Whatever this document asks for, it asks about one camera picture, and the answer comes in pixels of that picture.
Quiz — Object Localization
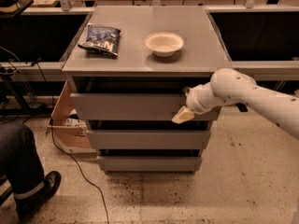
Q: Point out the white paper bowl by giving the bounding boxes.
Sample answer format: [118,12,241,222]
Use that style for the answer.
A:
[145,32,184,57]

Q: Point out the grey top drawer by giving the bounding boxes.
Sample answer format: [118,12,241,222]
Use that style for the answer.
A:
[70,91,222,122]

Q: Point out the blue chip bag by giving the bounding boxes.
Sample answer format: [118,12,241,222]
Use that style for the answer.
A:
[78,23,121,57]

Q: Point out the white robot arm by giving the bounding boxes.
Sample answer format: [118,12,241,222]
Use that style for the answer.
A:
[174,69,299,224]

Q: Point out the grey drawer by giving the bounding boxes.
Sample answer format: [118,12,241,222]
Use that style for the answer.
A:
[87,130,210,149]
[96,156,202,173]
[70,91,222,122]

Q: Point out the open cardboard box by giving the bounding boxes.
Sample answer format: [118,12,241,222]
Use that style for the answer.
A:
[48,82,95,153]

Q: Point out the person leg dark trousers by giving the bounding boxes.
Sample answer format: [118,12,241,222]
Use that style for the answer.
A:
[0,124,44,200]

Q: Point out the grey middle drawer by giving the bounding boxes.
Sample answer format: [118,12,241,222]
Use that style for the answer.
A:
[87,130,210,149]

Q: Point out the grey drawer cabinet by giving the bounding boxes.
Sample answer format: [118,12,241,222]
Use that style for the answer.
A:
[61,5,235,175]

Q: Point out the black leather shoe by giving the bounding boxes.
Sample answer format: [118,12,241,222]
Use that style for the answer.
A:
[14,171,62,222]

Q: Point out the grey bottom drawer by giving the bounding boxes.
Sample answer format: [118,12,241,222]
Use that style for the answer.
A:
[96,156,202,173]

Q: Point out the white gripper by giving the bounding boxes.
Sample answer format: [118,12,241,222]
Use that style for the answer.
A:
[172,86,215,124]

